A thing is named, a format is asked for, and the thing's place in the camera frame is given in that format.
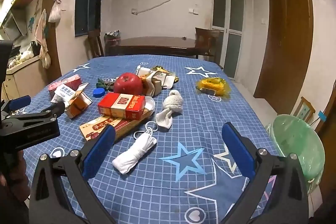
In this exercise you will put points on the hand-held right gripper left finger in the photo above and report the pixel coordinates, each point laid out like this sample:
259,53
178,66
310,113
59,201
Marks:
99,150

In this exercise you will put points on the dark wooden dining table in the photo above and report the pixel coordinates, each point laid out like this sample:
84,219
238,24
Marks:
157,43

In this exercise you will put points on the white oval tray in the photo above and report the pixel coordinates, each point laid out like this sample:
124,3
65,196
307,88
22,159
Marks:
150,106

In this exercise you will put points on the brown cardboard box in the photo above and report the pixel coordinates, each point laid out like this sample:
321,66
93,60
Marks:
156,86

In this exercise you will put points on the red ball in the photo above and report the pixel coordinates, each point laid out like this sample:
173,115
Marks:
128,85

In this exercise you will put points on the hanging cloth bags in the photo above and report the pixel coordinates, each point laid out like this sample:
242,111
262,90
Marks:
43,50

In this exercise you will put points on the white flat carton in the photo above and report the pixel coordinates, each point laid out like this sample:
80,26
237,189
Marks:
170,81

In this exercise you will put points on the hanging white plastic bag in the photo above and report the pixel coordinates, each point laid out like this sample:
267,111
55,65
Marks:
55,14

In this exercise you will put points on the white rolled cloth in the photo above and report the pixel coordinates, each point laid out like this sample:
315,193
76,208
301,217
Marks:
134,153

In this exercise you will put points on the white paper packet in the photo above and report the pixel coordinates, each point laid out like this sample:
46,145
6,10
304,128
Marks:
145,72

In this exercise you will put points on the yellow plastic package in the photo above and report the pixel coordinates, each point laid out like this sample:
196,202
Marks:
211,85

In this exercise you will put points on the small wooden chair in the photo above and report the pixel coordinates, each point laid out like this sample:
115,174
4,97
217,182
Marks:
305,106

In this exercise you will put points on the kitchen counter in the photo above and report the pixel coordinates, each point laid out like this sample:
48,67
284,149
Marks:
23,74

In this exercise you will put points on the white wall outlet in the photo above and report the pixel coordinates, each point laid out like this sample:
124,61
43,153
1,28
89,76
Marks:
134,11

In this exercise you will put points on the orange open carton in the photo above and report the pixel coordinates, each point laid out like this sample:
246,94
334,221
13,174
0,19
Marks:
77,107

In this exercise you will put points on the range hood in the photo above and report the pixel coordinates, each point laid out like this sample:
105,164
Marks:
13,26

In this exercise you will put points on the blue bottle cap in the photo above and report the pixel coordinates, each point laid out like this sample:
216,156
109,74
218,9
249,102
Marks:
99,92

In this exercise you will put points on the brown wooden door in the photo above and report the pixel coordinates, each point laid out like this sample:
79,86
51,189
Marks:
329,108
286,43

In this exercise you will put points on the dark wooden dining chair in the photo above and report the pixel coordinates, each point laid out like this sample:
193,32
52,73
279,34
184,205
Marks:
94,43
207,37

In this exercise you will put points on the long tan medicine box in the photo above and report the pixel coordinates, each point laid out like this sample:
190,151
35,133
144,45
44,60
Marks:
123,127

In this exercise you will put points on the person's left hand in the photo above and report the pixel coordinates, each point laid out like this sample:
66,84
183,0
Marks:
19,176

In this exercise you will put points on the white wall switch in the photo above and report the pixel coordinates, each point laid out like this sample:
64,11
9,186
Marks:
193,11

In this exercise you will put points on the wooden doorway frame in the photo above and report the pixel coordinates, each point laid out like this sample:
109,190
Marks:
55,56

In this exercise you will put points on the blue paper tag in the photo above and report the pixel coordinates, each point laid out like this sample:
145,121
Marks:
322,115

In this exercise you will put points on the green scouring pad roll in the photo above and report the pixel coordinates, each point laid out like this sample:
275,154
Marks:
105,84

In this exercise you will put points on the white glass door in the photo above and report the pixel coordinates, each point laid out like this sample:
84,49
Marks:
233,29

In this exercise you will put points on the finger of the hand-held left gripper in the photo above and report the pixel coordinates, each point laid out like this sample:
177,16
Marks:
21,101
52,108

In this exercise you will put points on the red cigarette box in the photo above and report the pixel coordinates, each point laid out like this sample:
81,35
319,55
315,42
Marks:
120,106

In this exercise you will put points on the yellow striped packet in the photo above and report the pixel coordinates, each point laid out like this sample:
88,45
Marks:
164,70

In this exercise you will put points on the white printed packet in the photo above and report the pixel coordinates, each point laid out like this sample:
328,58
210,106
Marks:
64,91

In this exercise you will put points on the white metal hook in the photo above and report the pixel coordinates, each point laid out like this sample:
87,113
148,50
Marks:
149,122

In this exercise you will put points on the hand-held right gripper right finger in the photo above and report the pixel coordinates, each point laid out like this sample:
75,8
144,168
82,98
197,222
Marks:
239,150

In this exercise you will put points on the pink box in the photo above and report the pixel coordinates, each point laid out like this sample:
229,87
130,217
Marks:
67,81

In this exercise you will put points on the white plush toy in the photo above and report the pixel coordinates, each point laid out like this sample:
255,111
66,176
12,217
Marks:
173,103

